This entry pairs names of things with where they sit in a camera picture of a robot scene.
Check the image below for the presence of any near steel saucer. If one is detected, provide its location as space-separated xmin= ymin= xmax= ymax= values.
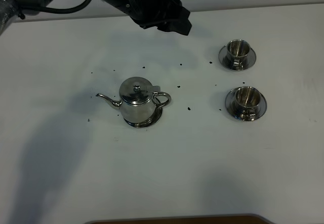
xmin=225 ymin=87 xmax=267 ymax=121

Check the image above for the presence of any brown wooden board edge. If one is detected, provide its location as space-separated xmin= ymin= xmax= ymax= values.
xmin=87 ymin=214 xmax=273 ymax=224

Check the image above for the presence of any far steel teacup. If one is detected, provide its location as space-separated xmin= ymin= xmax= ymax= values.
xmin=226 ymin=39 xmax=251 ymax=67

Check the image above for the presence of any stainless steel teapot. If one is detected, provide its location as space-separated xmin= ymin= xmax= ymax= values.
xmin=96 ymin=77 xmax=172 ymax=123

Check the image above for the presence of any teapot steel saucer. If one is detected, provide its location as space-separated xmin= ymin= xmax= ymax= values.
xmin=125 ymin=107 xmax=163 ymax=128

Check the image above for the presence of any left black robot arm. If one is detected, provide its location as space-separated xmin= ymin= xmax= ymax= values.
xmin=1 ymin=0 xmax=192 ymax=35

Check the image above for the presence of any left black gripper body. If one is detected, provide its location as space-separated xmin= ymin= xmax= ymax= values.
xmin=103 ymin=0 xmax=182 ymax=28

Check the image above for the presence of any near steel teacup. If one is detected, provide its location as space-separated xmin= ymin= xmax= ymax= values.
xmin=234 ymin=86 xmax=262 ymax=115

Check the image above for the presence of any steel teacup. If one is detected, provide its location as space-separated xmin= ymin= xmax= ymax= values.
xmin=234 ymin=86 xmax=262 ymax=115
xmin=226 ymin=39 xmax=251 ymax=67

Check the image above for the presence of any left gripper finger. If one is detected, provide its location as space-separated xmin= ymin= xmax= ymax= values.
xmin=157 ymin=0 xmax=192 ymax=36

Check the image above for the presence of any far steel saucer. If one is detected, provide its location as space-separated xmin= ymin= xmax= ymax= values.
xmin=218 ymin=45 xmax=257 ymax=71

